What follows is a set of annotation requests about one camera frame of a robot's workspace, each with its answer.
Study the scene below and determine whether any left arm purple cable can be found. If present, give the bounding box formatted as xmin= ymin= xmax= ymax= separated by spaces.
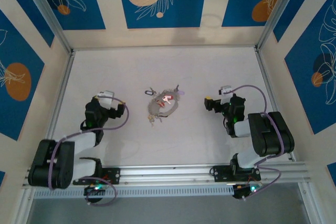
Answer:
xmin=48 ymin=97 xmax=130 ymax=207

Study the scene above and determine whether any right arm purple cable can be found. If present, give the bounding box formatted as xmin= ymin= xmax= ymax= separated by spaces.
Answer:
xmin=228 ymin=84 xmax=286 ymax=201

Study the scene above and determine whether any grey slotted cable duct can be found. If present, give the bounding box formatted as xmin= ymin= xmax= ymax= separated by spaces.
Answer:
xmin=33 ymin=185 xmax=236 ymax=199

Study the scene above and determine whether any aluminium frame post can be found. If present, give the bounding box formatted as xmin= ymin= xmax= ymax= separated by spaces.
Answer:
xmin=255 ymin=0 xmax=302 ymax=51
xmin=19 ymin=0 xmax=75 ymax=55

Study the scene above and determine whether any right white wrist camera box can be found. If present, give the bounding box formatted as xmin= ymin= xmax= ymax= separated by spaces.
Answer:
xmin=219 ymin=85 xmax=233 ymax=104

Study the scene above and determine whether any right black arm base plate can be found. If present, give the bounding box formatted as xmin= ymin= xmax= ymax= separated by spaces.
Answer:
xmin=209 ymin=165 xmax=262 ymax=183

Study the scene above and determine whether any aluminium table side rail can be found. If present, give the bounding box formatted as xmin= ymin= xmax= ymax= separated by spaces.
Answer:
xmin=46 ymin=50 xmax=76 ymax=142
xmin=254 ymin=47 xmax=297 ymax=162

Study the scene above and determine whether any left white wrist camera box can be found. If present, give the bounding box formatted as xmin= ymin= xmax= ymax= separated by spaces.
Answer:
xmin=96 ymin=90 xmax=116 ymax=108

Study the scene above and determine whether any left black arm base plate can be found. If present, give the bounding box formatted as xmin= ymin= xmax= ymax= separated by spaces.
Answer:
xmin=72 ymin=167 xmax=121 ymax=185

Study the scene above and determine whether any aluminium mounting rail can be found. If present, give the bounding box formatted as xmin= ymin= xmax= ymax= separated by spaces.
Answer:
xmin=22 ymin=162 xmax=312 ymax=188

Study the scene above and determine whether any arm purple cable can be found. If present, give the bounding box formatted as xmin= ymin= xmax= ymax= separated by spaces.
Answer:
xmin=48 ymin=97 xmax=130 ymax=207
xmin=228 ymin=84 xmax=286 ymax=201

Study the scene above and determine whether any aluminium frame leg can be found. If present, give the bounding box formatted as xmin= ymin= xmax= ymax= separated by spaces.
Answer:
xmin=14 ymin=188 xmax=36 ymax=224
xmin=298 ymin=182 xmax=325 ymax=224

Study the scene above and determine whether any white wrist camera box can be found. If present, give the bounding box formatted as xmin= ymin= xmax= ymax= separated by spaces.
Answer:
xmin=96 ymin=90 xmax=116 ymax=108
xmin=219 ymin=85 xmax=233 ymax=104

